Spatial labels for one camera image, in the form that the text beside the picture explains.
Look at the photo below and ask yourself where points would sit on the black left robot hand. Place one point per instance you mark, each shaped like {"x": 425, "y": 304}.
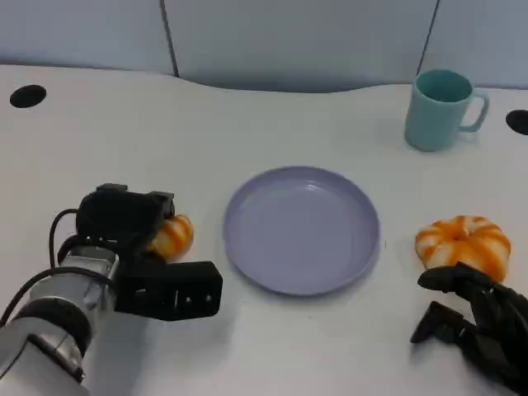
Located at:
{"x": 115, "y": 214}

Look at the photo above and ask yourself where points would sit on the pale green mug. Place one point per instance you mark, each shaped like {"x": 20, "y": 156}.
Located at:
{"x": 433, "y": 123}

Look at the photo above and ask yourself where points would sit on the orange white striped bread roll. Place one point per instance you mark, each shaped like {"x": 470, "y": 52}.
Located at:
{"x": 462, "y": 243}
{"x": 177, "y": 239}

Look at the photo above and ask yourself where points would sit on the grey partition panel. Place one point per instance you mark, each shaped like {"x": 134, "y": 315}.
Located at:
{"x": 482, "y": 33}
{"x": 297, "y": 41}
{"x": 82, "y": 33}

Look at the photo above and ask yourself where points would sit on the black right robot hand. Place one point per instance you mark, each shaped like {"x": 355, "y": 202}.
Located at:
{"x": 499, "y": 326}

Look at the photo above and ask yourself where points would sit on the lilac round plate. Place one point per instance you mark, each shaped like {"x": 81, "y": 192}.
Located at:
{"x": 301, "y": 231}

